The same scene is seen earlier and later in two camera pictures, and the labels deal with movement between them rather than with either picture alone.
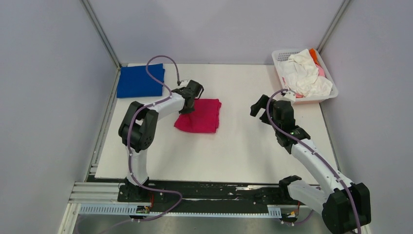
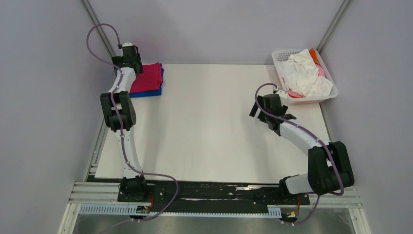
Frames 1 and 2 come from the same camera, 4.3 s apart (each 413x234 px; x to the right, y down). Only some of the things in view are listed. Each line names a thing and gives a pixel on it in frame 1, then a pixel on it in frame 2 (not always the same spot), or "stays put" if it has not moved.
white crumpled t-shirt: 300,72 stays put
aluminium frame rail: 84,192 stays put
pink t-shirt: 204,119 to 150,79
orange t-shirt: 314,56 stays put
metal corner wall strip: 101,29 stays put
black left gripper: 186,111 to 117,61
